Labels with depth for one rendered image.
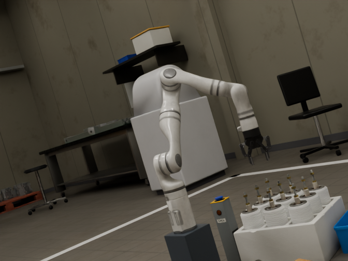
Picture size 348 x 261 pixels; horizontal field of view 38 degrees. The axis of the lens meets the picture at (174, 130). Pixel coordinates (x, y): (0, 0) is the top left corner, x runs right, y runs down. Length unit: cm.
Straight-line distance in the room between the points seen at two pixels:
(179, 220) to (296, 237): 50
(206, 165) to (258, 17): 194
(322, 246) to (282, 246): 17
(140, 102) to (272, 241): 339
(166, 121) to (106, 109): 690
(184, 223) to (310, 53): 401
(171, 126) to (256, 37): 424
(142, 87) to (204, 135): 83
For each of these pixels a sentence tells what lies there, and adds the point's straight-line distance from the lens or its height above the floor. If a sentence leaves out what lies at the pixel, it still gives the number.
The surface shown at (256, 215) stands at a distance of 233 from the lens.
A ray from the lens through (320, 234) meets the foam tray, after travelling 223.
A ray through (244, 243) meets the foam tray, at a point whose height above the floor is 13.
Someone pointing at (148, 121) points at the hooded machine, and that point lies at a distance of 528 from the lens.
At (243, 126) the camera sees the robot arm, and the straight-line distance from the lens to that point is 223.
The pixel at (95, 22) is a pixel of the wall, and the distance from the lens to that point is 884.
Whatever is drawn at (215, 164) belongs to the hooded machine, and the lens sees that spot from 545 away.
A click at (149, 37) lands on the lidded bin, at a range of 680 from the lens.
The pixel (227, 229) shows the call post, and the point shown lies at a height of 17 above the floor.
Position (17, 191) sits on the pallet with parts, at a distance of 1029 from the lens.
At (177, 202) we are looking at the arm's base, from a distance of 207.
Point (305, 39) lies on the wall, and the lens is 587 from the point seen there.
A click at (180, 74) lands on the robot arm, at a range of 226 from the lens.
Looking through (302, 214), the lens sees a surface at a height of 21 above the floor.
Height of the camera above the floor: 76
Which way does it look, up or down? 1 degrees down
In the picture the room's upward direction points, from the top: 17 degrees counter-clockwise
